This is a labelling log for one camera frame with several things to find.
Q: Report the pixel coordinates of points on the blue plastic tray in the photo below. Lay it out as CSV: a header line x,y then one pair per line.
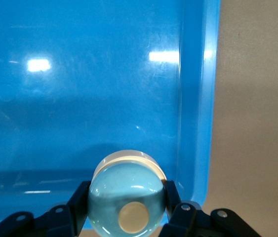
x,y
79,86

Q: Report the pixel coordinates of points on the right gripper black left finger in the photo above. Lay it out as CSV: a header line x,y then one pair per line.
x,y
62,217

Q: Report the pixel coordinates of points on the blue dome bell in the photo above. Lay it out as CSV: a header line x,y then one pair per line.
x,y
119,182

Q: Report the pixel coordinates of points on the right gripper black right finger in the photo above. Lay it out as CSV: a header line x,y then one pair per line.
x,y
190,219

